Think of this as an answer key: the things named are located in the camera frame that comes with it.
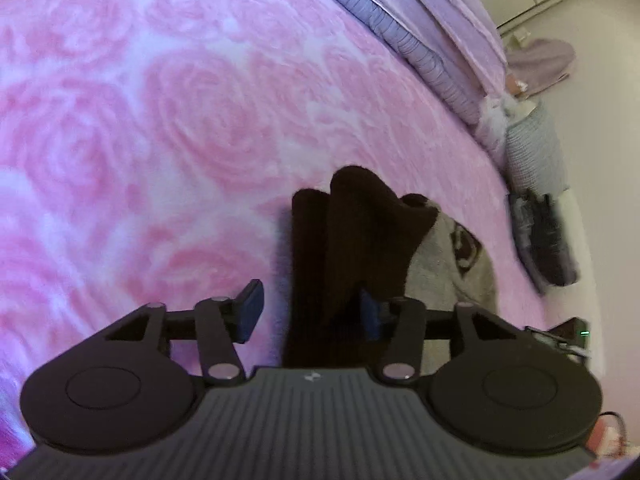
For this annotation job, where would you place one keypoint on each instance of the grey knitted pillow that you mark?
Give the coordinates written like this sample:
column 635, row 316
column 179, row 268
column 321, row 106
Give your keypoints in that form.
column 534, row 159

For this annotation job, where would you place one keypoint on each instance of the pink rose floral blanket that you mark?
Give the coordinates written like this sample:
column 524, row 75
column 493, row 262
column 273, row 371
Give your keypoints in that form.
column 150, row 150

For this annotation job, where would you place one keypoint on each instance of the mauve hanging cloth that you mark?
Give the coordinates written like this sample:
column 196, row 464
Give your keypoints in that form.
column 538, row 66

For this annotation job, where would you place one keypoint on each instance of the stack of folded dark clothes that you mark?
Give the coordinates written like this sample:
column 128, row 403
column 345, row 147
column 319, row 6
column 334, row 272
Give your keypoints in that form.
column 540, row 242

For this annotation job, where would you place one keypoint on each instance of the dark brown and grey t-shirt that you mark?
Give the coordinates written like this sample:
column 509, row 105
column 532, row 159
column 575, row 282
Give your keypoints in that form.
column 361, row 241

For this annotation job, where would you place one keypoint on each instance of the folded lilac fleece blankets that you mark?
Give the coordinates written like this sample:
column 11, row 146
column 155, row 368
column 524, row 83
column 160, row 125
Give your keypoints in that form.
column 468, row 27

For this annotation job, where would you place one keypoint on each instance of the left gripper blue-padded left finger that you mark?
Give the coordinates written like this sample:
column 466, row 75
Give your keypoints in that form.
column 222, row 322

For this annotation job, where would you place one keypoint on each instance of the lavender ruffled comforter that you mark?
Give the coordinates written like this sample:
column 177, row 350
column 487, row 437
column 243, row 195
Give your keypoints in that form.
column 435, row 59

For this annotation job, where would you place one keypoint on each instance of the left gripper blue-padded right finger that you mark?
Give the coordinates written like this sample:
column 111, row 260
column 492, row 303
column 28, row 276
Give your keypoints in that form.
column 396, row 328

